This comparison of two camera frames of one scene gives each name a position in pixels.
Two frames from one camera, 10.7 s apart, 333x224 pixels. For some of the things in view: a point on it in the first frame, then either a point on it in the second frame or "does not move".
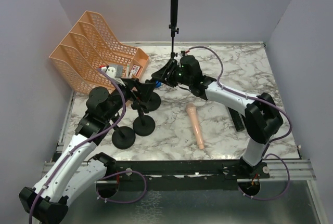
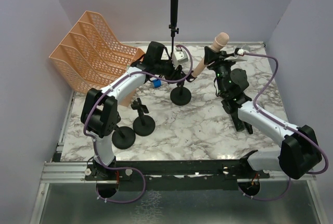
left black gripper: (136, 89) -> (179, 71)
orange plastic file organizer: (90, 45) does not move
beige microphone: (191, 110) -> (221, 39)
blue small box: (158, 84) does not move
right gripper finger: (171, 82) -> (231, 54)
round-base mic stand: (123, 137) does not move
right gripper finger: (162, 74) -> (210, 56)
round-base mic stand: (154, 102) -> (181, 95)
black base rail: (184, 175) does not move
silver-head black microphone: (237, 119) does not move
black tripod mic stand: (173, 30) does not move
